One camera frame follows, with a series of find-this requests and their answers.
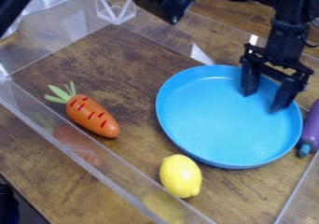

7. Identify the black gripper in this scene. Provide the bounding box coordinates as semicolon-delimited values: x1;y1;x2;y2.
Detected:
240;19;313;112

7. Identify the blue round tray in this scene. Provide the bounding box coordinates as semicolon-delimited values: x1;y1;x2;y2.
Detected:
156;65;303;169

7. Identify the purple toy eggplant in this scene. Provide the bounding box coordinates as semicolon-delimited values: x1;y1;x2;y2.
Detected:
299;99;319;157

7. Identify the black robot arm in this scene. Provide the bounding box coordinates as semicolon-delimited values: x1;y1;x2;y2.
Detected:
0;0;319;112

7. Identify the yellow toy lemon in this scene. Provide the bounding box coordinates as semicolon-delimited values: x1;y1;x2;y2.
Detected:
159;154;202;198

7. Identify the orange toy carrot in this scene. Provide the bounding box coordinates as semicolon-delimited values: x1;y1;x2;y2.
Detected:
44;82;120;138

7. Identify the clear acrylic enclosure wall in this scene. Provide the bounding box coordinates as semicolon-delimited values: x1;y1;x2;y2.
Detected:
0;0;319;224

